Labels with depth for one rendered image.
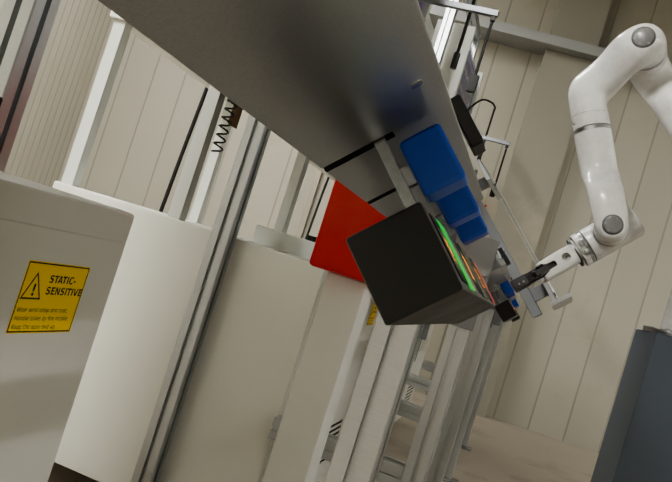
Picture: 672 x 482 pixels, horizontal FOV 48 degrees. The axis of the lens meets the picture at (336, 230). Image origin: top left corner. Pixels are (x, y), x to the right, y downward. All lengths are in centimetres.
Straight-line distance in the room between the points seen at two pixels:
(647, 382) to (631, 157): 344
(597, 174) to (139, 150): 397
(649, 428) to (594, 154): 64
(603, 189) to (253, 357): 89
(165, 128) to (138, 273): 379
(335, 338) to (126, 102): 457
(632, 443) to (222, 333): 91
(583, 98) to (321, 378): 116
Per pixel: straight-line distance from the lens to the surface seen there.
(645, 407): 181
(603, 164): 194
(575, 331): 500
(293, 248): 186
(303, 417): 108
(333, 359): 107
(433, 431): 142
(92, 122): 176
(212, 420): 157
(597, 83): 200
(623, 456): 182
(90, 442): 170
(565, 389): 502
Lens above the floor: 64
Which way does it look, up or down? 2 degrees up
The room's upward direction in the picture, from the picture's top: 18 degrees clockwise
